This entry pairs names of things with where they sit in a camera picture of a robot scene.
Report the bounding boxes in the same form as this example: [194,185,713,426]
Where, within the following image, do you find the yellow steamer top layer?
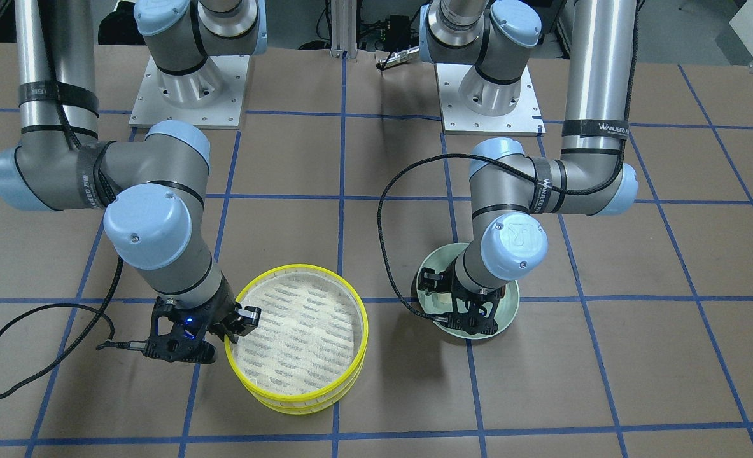
[224,264,369,415]

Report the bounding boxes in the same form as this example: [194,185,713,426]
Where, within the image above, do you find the white steamer liner cloth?
[233,272,359,392]

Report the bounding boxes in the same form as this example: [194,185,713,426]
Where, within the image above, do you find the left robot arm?
[417,1,638,316]

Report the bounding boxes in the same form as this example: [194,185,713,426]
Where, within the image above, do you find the pale green plate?
[418,243,521,340]

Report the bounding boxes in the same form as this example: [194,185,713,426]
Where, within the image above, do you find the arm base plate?
[435,63,545,137]
[129,55,251,130]

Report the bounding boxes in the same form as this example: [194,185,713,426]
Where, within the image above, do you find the yellow steamer lower layers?
[226,344,367,415]

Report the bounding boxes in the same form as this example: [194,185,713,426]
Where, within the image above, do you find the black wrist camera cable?
[0,254,160,400]

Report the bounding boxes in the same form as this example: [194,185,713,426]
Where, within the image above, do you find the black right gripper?
[195,274,262,347]

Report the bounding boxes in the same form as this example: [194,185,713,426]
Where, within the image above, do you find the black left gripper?
[418,258,501,319]

